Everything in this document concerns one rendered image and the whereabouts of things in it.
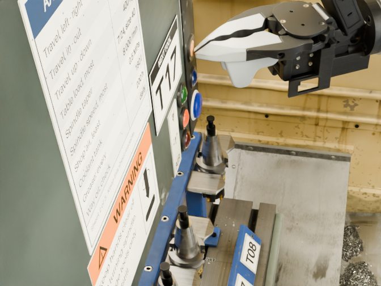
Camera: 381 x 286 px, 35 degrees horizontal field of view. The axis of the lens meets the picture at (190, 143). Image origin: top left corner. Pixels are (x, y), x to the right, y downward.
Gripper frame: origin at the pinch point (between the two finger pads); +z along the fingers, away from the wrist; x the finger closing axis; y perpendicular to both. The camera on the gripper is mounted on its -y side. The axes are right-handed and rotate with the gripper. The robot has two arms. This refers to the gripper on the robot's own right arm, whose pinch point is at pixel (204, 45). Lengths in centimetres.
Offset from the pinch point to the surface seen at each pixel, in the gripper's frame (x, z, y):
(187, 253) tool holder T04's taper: 6.5, 2.8, 44.5
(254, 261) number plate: 22, -16, 76
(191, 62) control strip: 0.4, 1.5, 2.0
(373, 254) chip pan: 31, -55, 103
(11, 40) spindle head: -26.8, 17.6, -21.7
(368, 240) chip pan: 36, -56, 103
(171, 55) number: -5.8, 5.1, -3.9
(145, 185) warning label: -15.5, 10.9, 2.4
